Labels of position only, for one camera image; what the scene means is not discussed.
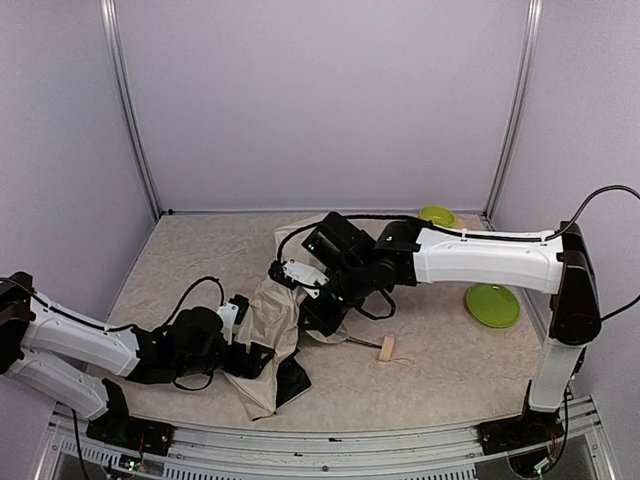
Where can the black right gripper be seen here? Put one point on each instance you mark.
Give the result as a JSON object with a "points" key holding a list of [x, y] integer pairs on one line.
{"points": [[318, 317]]}

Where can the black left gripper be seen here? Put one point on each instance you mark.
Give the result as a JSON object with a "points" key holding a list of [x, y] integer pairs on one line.
{"points": [[245, 361]]}

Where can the beige folding umbrella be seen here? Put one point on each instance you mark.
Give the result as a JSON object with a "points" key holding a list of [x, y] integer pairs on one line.
{"points": [[271, 321]]}

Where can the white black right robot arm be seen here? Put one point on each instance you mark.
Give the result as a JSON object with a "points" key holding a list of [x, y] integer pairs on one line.
{"points": [[409, 252]]}

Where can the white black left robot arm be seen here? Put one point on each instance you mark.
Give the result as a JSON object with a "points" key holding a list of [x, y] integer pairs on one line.
{"points": [[39, 339]]}

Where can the green plastic bowl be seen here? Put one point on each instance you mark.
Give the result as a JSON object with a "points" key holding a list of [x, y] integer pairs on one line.
{"points": [[438, 215]]}

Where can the beige round plate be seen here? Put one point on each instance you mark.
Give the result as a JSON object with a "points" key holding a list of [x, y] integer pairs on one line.
{"points": [[463, 222]]}

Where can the green flat plate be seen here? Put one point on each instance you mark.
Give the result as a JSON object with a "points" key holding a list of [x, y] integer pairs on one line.
{"points": [[493, 306]]}

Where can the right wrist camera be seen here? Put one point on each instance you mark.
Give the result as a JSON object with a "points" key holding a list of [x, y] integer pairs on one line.
{"points": [[294, 274]]}

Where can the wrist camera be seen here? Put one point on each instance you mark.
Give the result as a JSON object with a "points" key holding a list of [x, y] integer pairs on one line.
{"points": [[294, 274], [232, 313]]}

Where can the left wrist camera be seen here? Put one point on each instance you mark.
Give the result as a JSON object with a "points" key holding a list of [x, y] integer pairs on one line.
{"points": [[232, 313]]}

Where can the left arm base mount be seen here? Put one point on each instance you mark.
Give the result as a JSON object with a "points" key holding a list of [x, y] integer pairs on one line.
{"points": [[136, 434]]}

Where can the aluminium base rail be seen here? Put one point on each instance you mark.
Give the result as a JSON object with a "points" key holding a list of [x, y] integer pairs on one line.
{"points": [[445, 452]]}

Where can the right corner aluminium post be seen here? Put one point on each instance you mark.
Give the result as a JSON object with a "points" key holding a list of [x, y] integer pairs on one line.
{"points": [[514, 120]]}

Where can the corner aluminium post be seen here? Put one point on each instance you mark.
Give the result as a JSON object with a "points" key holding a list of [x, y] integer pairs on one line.
{"points": [[116, 51], [514, 120]]}

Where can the left corner aluminium post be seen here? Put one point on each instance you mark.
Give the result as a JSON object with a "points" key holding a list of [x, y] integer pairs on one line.
{"points": [[116, 51]]}

